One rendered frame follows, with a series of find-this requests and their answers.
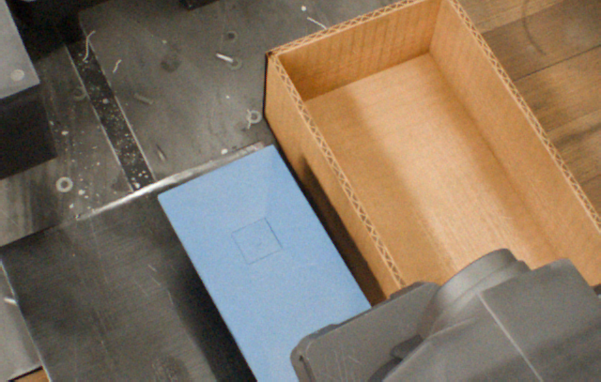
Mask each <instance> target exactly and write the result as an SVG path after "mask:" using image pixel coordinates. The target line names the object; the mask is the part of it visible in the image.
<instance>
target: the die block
mask: <svg viewBox="0 0 601 382"><path fill-rule="evenodd" d="M55 158H57V152H56V149H55V141H54V136H53V132H52V128H51V125H50V121H49V117H48V114H47V111H46V107H45V103H44V100H43V96H42V93H41V94H38V95H36V96H34V97H31V98H29V99H24V100H21V101H19V102H17V103H14V104H12V105H9V106H7V107H5V108H2V109H0V180H3V179H5V178H7V177H10V176H14V175H16V174H18V173H20V172H23V171H26V170H27V169H30V168H32V167H35V166H38V165H40V164H42V163H44V162H47V161H49V160H53V159H55Z"/></svg>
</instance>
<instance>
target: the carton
mask: <svg viewBox="0 0 601 382"><path fill-rule="evenodd" d="M263 116H264V118H265V119H266V121H267V123H268V125H269V128H270V130H271V132H272V134H273V136H274V138H275V139H276V141H277V143H278V145H279V147H281V149H282V151H283V153H284V155H285V157H286V159H287V161H288V163H289V165H290V166H291V169H292V171H293V173H295V175H296V176H297V178H298V180H299V182H300V184H301V185H302V187H303V189H304V191H305V193H306V194H307V196H308V198H309V200H310V202H311V203H312V205H313V208H314V210H315V212H316V214H317V216H318V217H319V219H320V221H321V222H322V224H323V226H324V228H325V230H326V231H327V233H328V235H329V237H330V239H331V241H332V243H333V245H334V248H335V249H336V250H337V251H338V252H339V254H340V255H341V257H342V259H343V260H344V262H345V264H346V265H347V268H348V269H349V271H350V273H351V274H352V276H353V278H354V279H355V281H356V283H357V284H358V286H359V287H360V288H361V290H362V292H363V294H364V295H365V297H366V299H367V300H368V302H369V304H370V305H371V307H373V306H375V305H377V304H379V303H380V302H382V301H384V300H386V299H388V298H389V295H390V294H391V293H393V292H395V291H398V290H400V289H402V288H404V287H406V286H408V285H410V284H412V283H415V282H418V281H423V282H430V283H437V284H438V285H440V286H443V285H444V284H445V283H446V282H447V281H448V280H450V279H451V278H452V277H453V275H454V274H456V272H457V271H459V270H460V269H461V268H463V267H465V266H466V265H468V264H469V263H471V262H472V261H474V260H475V259H477V258H479V257H481V256H482V255H484V254H486V253H488V252H492V251H494V250H497V249H501V248H506V249H508V250H510V251H511V253H512V254H513V255H514V256H515V258H516V259H517V261H519V260H523V261H525V262H526V264H527V265H528V266H529V269H530V270H534V269H536V268H539V267H542V266H544V265H545V264H547V263H549V262H552V261H555V260H558V259H562V258H568V259H569V260H570V261H571V262H572V263H573V265H574V266H575V267H576V268H577V270H578V271H579V272H580V274H581V275H582V276H583V277H584V280H585V281H586V282H587V284H588V285H589V286H592V285H596V284H600V283H601V220H600V219H599V217H598V214H597V213H596V211H595V210H594V208H593V206H592V205H591V203H590V202H589V200H588V199H587V197H586V196H585V194H584V193H583V191H582V190H581V188H580V187H579V185H578V183H577V181H576V180H575V178H574V177H573V175H572V174H571V172H570V171H569V169H568V168H567V166H566V165H565V163H564V162H563V160H562V158H561V157H560V155H559V154H558V152H557V151H556V149H555V148H554V146H553V145H552V143H551V142H550V141H549V139H548V138H547V135H546V134H545V132H544V131H543V129H542V128H541V125H540V123H539V122H538V120H537V119H536V117H535V116H534V114H533V113H532V111H531V109H530V108H529V106H528V105H527V103H526V102H525V100H524V99H523V98H522V97H521V95H520V94H519V92H518V91H517V89H516V87H515V86H514V84H513V83H512V81H511V80H510V78H509V77H508V75H507V74H506V72H505V71H504V69H503V68H502V66H501V64H500V63H499V61H498V60H497V58H496V57H495V55H494V54H493V52H492V51H491V50H490V49H489V48H488V46H487V45H486V43H485V41H484V40H483V38H482V37H481V35H480V34H479V32H478V31H477V29H476V28H475V26H474V25H473V23H472V22H471V20H470V18H469V17H468V15H467V14H466V12H465V11H464V9H463V8H462V7H461V6H460V4H459V3H458V1H457V0H402V1H399V2H397V3H394V4H391V5H389V6H387V7H385V8H380V9H378V10H375V11H373V12H370V13H367V14H365V15H362V16H361V17H358V18H355V19H353V20H350V21H346V22H344V23H340V24H337V25H335V26H333V27H330V28H328V29H325V30H322V31H320V32H317V33H315V34H313V35H310V36H308V37H305V38H301V39H298V40H296V41H293V42H289V43H287V44H285V45H283V46H280V47H277V48H275V49H272V50H270V51H267V52H266V56H265V78H264V98H263Z"/></svg>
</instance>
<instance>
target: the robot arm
mask: <svg viewBox="0 0 601 382"><path fill-rule="evenodd" d="M290 361H291V364H292V366H293V369H294V371H295V373H296V376H297V378H298V379H299V382H601V283H600V284H596V285H592V286H589V285H588V284H587V282H586V281H585V280H584V277H583V276H582V275H581V274H580V272H579V271H578V270H577V268H576V267H575V266H574V265H573V263H572V262H571V261H570V260H569V259H568V258H562V259H558V260H555V261H552V262H549V263H547V264H545V265H544V266H542V267H539V268H536V269H534V270H530V269H529V266H528V265H527V264H526V262H525V261H523V260H519V261H517V259H516V258H515V256H514V255H513V254H512V253H511V251H510V250H508V249H506V248H501V249H497V250H494V251H492V252H488V253H486V254H484V255H482V256H481V257H479V258H477V259H475V260H474V261H472V262H471V263H469V264H468V265H466V266H465V267H463V268H461V269H460V270H459V271H457V272H456V274H454V275H453V277H452V278H451V279H450V280H448V281H447V282H446V283H445V284H444V285H443V286H440V285H438V284H437V283H430V282H423V281H418V282H415V283H412V284H410V285H408V286H406V287H404V288H402V289H400V290H398V291H395V292H393V293H391V294H390V295H389V298H388V299H386V300H384V301H382V302H380V303H379V304H377V305H375V306H373V307H371V308H369V309H367V310H365V312H363V313H360V314H358V315H356V316H354V317H352V318H350V319H348V320H347V321H345V322H342V323H340V324H338V325H335V324H329V325H328V326H326V327H324V328H322V329H319V330H317V331H315V332H313V333H311V334H309V335H307V336H305V337H303V338H302V339H301V340H300V342H299V344H298V345H297V346H296V347H295V348H294V349H293V350H292V352H291V355H290Z"/></svg>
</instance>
